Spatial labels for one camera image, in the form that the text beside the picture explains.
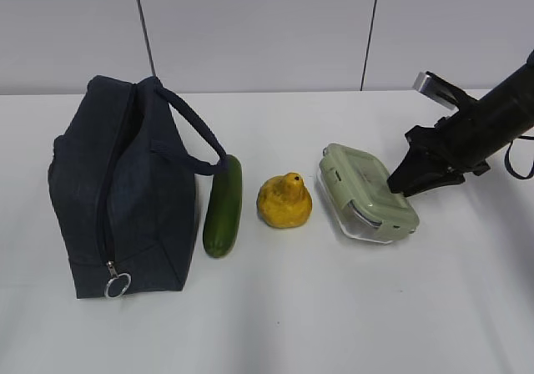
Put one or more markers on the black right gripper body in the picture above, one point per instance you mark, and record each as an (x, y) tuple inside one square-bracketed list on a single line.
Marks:
[(460, 140)]

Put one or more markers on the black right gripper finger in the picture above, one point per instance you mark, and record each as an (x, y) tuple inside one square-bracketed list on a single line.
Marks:
[(430, 182), (418, 171)]

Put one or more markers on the green lid glass container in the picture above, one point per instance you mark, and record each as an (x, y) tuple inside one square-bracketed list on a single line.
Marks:
[(353, 183)]

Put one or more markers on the yellow pear-shaped squash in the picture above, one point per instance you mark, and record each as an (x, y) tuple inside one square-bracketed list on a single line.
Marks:
[(284, 202)]

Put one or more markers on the green cucumber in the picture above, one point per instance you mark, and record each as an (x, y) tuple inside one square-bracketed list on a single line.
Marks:
[(221, 224)]

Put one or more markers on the dark blue lunch bag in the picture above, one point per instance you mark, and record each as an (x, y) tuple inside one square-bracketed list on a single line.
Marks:
[(122, 183)]

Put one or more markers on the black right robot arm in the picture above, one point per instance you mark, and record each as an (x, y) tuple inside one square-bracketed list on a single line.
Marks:
[(510, 106)]

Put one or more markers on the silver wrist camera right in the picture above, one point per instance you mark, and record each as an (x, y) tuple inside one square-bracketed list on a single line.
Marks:
[(439, 90)]

